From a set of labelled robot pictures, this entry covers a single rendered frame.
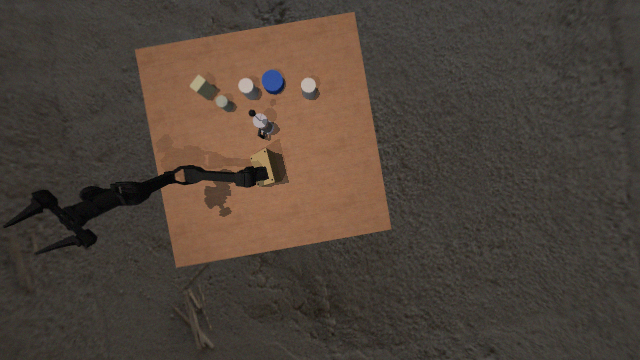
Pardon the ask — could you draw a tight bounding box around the blue short cylinder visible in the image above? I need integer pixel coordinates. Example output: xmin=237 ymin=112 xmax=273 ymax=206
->
xmin=261 ymin=69 xmax=284 ymax=94

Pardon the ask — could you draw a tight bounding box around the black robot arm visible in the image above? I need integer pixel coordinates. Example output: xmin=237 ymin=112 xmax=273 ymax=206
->
xmin=79 ymin=165 xmax=269 ymax=213

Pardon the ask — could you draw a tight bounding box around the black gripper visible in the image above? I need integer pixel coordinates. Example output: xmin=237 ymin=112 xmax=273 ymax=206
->
xmin=3 ymin=190 xmax=104 ymax=255

